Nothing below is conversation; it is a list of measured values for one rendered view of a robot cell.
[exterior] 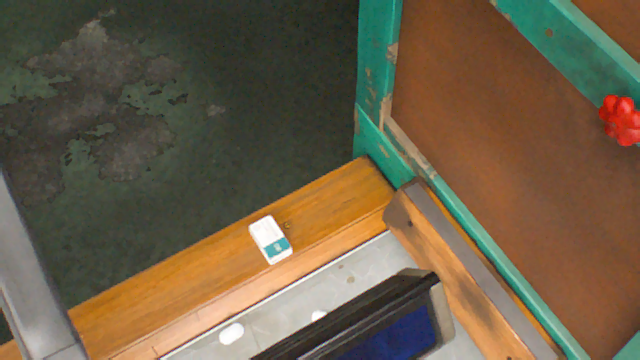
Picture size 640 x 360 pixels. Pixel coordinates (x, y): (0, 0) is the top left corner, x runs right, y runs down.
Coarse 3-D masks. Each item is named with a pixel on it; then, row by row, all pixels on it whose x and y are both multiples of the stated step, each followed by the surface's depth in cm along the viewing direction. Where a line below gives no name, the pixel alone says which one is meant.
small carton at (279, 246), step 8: (256, 224) 106; (264, 224) 106; (272, 224) 106; (256, 232) 105; (264, 232) 105; (272, 232) 105; (280, 232) 105; (256, 240) 105; (264, 240) 105; (272, 240) 105; (280, 240) 105; (264, 248) 104; (272, 248) 104; (280, 248) 104; (288, 248) 104; (272, 256) 103; (280, 256) 104
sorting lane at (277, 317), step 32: (352, 256) 108; (384, 256) 108; (288, 288) 106; (320, 288) 106; (352, 288) 106; (256, 320) 103; (288, 320) 103; (192, 352) 101; (224, 352) 101; (256, 352) 101; (448, 352) 101; (480, 352) 101
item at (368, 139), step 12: (360, 108) 110; (360, 120) 112; (360, 132) 115; (372, 132) 110; (360, 144) 117; (372, 144) 112; (384, 144) 108; (360, 156) 119; (372, 156) 115; (384, 156) 110; (396, 156) 106; (384, 168) 113; (396, 168) 108; (408, 168) 105; (396, 180) 111; (408, 180) 106
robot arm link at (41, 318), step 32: (0, 160) 78; (0, 192) 77; (0, 224) 77; (0, 256) 76; (32, 256) 78; (0, 288) 76; (32, 288) 77; (32, 320) 77; (64, 320) 78; (32, 352) 76; (64, 352) 77
